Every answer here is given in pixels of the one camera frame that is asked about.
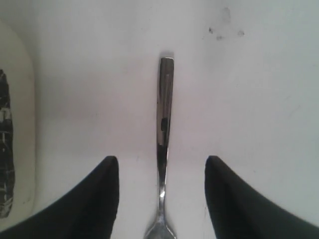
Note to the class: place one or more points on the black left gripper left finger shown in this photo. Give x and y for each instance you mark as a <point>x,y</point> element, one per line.
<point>88,211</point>

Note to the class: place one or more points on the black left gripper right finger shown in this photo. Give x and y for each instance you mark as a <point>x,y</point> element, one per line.
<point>238,211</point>

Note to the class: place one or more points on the steel fork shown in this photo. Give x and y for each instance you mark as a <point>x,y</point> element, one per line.
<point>160,228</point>

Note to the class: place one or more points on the cream bin with circle mark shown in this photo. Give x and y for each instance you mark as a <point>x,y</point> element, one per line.
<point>17,129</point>

